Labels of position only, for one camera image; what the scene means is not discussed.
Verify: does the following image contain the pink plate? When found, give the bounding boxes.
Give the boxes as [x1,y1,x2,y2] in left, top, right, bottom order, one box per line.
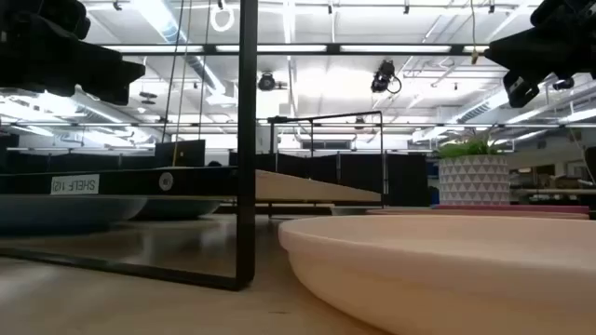
[367,204,590,221]

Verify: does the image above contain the black overhead beam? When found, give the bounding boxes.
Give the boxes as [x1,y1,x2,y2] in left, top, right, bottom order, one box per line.
[100,43,490,58]

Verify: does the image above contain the black overhead camera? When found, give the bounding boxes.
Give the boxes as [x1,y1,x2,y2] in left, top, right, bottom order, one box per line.
[371,59,402,95]

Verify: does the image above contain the white cable ring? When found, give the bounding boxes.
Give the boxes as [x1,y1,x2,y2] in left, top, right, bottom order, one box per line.
[209,3,236,34]

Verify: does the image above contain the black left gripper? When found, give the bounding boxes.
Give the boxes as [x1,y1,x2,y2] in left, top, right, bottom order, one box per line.
[0,17,147,106]

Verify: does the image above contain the black round ceiling device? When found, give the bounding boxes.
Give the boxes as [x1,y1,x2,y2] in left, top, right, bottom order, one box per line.
[257,72,278,92]

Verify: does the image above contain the white shelf label sticker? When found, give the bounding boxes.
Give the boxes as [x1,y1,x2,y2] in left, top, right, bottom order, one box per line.
[49,173,101,196]

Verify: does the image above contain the cream plate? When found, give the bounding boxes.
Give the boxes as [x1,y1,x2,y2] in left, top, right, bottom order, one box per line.
[278,214,596,335]

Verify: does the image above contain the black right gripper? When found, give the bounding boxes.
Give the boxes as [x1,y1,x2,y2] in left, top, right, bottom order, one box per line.
[483,17,596,109]

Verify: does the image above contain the white patterned plant pot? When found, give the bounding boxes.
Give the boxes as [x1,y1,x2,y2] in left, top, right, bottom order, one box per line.
[438,154,510,208]

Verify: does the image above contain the green succulent plant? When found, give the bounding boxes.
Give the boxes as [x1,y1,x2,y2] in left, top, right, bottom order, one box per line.
[435,131,508,160]

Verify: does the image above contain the blue plate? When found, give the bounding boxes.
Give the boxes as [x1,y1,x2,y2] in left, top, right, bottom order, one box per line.
[0,194,148,235]

